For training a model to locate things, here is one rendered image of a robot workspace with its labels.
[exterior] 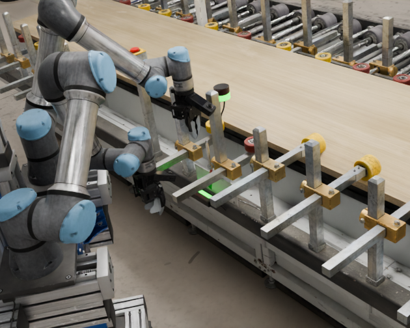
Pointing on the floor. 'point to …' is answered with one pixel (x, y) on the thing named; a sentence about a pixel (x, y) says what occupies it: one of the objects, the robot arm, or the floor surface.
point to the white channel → (201, 12)
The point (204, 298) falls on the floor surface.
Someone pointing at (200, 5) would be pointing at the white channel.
